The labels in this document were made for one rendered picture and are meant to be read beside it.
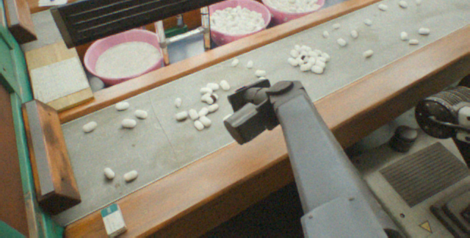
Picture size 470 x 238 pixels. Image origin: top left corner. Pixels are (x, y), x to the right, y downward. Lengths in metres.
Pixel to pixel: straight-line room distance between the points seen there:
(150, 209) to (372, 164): 0.78
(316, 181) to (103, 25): 0.52
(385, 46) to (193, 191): 0.85
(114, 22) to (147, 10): 0.07
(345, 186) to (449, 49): 1.06
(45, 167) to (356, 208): 0.64
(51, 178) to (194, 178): 0.29
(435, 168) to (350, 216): 1.10
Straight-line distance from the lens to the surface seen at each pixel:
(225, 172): 0.73
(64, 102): 0.98
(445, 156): 1.33
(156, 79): 0.96
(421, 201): 1.18
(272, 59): 1.05
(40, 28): 1.42
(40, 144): 0.78
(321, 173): 0.28
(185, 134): 0.83
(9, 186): 0.66
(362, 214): 0.18
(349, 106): 0.91
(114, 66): 1.10
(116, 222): 0.70
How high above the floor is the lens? 1.40
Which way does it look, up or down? 48 degrees down
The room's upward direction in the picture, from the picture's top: straight up
